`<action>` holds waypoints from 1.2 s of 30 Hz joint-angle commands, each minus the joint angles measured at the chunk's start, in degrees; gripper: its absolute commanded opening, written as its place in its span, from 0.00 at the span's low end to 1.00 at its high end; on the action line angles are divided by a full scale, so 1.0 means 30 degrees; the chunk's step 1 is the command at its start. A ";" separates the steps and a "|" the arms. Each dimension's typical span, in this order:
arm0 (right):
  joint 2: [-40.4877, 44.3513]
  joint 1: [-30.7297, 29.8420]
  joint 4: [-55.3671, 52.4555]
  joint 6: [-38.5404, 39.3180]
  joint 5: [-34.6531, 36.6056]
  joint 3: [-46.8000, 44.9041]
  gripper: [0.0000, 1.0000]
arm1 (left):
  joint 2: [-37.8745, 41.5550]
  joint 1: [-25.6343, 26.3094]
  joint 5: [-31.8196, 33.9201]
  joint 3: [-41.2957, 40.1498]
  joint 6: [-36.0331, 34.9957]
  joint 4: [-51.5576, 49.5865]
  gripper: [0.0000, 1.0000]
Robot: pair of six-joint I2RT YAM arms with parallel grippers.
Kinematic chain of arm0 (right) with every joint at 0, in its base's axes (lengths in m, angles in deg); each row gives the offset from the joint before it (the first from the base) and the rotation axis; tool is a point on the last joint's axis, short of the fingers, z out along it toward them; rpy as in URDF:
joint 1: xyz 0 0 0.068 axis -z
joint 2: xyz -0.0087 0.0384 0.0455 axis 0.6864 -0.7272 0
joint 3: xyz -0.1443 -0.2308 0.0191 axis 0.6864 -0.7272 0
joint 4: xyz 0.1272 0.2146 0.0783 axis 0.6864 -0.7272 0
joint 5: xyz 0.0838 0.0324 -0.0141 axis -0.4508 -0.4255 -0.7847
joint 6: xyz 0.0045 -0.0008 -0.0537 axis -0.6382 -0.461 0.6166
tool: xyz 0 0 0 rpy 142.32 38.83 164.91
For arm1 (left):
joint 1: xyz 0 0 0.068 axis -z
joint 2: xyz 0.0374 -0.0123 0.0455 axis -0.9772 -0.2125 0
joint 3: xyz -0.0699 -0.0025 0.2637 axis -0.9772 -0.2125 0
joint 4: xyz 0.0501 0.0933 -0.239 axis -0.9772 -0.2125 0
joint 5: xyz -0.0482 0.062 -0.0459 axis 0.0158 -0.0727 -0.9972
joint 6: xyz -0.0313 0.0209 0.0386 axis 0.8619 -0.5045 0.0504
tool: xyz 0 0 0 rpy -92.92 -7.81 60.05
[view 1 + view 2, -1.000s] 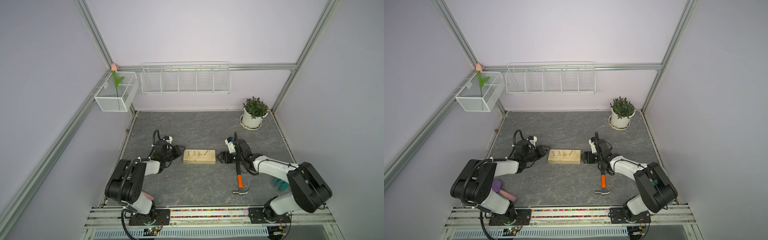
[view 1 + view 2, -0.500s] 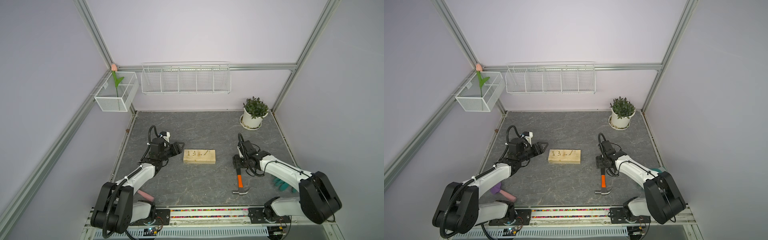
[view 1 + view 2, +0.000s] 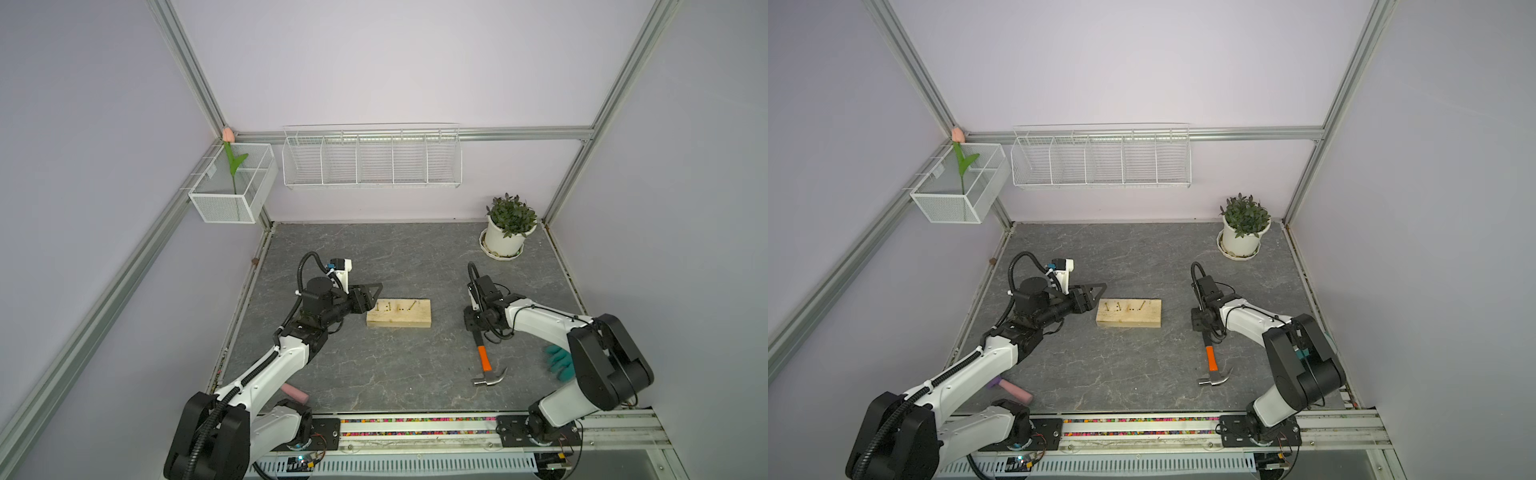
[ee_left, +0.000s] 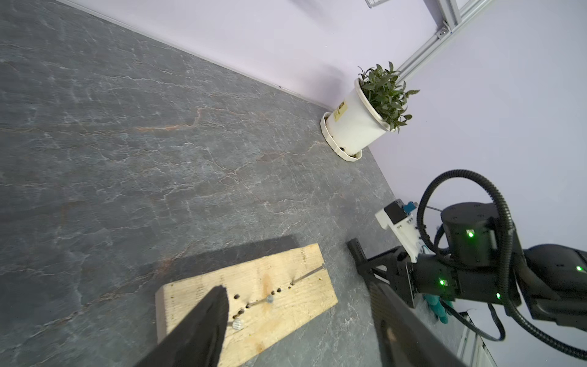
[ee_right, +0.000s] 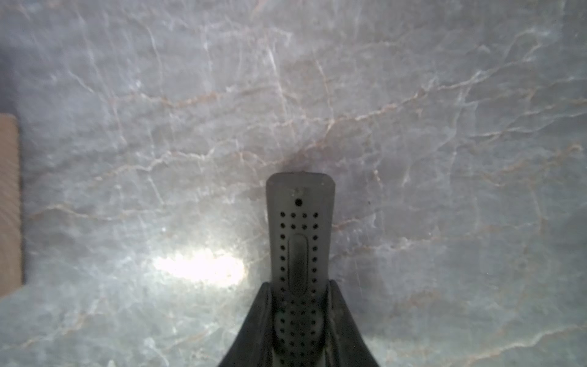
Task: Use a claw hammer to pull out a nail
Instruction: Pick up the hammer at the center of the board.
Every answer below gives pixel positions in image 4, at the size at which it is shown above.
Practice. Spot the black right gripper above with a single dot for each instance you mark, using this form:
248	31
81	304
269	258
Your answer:
394	266

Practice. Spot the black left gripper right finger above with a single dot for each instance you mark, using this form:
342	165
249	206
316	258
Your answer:
403	340

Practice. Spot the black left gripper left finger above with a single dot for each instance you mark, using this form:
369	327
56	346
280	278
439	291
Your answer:
198	339

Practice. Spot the wooden block with nail holes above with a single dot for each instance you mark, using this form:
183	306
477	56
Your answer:
264	324

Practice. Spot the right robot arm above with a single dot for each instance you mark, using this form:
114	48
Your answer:
475	256

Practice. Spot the short silver nail in block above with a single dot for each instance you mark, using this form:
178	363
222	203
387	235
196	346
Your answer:
236	324

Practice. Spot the green work glove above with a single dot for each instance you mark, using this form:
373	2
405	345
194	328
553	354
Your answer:
435	304

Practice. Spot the white plant saucer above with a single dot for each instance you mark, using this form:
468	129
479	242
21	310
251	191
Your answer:
333	145

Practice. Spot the green potted plant white pot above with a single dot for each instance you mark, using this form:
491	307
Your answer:
378	104

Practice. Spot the aluminium frame profiles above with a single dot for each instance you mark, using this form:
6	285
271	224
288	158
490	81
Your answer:
451	17

